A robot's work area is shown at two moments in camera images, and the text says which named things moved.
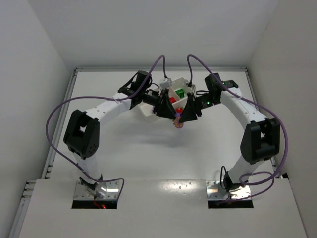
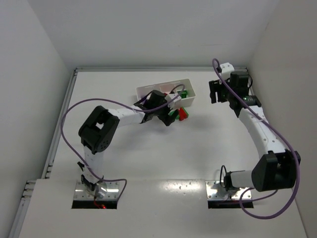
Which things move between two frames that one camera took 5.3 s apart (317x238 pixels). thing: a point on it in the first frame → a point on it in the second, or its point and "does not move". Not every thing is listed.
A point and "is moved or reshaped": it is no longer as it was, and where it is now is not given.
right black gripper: x=192 y=104 → x=215 y=91
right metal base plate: x=214 y=191 does not move
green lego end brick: x=180 y=92 is moved or reshaped
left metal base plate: x=113 y=192 does not move
